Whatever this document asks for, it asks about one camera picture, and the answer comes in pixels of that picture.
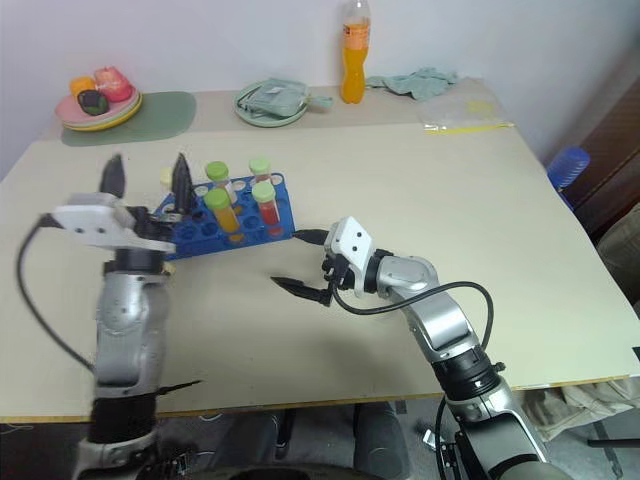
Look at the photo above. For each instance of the clear zip plastic bag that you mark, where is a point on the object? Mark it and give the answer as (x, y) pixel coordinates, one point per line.
(460, 112)

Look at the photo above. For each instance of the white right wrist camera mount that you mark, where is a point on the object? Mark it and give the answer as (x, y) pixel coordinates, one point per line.
(350, 242)

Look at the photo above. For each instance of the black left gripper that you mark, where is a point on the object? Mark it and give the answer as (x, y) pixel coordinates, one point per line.
(152, 225)

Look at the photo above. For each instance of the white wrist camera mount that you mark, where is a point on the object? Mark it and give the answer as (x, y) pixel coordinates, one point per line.
(350, 242)
(95, 217)

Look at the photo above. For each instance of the dark brown cabinet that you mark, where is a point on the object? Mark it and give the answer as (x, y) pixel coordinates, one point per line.
(610, 165)

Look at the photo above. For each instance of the pink plate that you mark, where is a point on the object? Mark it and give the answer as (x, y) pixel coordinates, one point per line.
(67, 112)

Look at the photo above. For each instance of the dark rounded shape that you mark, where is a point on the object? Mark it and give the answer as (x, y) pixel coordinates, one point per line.
(380, 440)

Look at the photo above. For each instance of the green-capped clear test tube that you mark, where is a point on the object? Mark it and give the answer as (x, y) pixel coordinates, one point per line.
(218, 172)

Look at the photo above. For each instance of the orange soda bottle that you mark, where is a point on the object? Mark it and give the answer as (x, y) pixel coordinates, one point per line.
(355, 70)

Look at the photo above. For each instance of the blue ribbed plastic object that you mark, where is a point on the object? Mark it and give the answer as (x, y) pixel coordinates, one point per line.
(567, 167)

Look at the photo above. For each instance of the red pink toy food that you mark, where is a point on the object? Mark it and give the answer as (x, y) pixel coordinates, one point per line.
(114, 84)

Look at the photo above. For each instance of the black and green toy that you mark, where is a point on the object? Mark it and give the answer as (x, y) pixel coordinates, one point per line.
(94, 101)

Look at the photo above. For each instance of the crumpled green cloth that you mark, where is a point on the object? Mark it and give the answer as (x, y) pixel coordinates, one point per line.
(420, 82)

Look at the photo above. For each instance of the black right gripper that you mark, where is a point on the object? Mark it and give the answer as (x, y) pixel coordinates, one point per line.
(340, 272)

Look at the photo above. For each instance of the green placemat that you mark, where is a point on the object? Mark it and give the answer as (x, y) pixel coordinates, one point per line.
(167, 112)

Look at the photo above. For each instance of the green-capped red liquid tube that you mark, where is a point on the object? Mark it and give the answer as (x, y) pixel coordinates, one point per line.
(260, 167)
(267, 207)

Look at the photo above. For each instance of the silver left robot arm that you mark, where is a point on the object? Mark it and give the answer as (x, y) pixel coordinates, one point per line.
(125, 320)

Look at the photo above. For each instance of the olive fabric bundle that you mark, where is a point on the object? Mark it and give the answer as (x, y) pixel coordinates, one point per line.
(622, 250)

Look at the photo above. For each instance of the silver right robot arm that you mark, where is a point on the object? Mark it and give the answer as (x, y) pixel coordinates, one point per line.
(440, 325)

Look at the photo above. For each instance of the orange toy fruit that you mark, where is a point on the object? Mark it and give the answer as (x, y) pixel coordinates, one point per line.
(80, 85)

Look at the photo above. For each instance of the green-capped yellow liquid tube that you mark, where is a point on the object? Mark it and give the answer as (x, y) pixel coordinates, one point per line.
(222, 215)

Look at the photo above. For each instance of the blue test tube rack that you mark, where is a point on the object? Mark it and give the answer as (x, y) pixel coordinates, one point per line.
(255, 235)

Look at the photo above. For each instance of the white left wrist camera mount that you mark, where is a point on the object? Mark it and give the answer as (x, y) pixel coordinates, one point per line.
(95, 217)

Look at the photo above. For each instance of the light green plate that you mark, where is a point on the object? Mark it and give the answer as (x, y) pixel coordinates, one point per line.
(250, 119)

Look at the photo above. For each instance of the stack of coloured plates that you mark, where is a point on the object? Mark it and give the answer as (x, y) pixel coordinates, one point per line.
(125, 114)

